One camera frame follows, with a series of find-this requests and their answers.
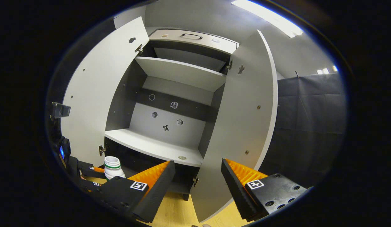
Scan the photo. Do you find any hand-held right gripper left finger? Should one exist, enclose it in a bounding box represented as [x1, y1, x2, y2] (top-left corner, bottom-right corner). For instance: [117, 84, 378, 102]
[88, 160, 176, 223]

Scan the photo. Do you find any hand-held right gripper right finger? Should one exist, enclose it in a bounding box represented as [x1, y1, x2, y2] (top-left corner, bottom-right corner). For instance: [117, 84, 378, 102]
[221, 158, 310, 222]

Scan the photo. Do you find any white plastic bottle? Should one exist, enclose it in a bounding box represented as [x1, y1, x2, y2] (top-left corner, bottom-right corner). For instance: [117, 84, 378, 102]
[104, 156, 126, 180]

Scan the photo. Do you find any white cabinet door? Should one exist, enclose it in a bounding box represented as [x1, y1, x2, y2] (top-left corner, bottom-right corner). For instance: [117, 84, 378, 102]
[191, 30, 279, 223]
[61, 16, 150, 167]

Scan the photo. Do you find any white cabinet shelf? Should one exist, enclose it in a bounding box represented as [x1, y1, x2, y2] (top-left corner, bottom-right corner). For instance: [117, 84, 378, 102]
[135, 57, 227, 92]
[104, 128, 204, 167]

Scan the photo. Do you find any grey and white cabinet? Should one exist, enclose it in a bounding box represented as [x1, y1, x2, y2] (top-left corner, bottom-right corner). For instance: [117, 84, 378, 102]
[104, 28, 240, 201]

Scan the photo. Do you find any beige cabinet drawer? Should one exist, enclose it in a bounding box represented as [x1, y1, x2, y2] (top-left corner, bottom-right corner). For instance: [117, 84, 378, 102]
[149, 29, 239, 55]

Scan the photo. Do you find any small ceiling light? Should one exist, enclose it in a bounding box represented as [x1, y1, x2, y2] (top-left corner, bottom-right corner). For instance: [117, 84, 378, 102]
[317, 65, 338, 75]

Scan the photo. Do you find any long ceiling light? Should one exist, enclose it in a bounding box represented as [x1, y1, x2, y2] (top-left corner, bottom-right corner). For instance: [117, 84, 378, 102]
[231, 0, 303, 38]

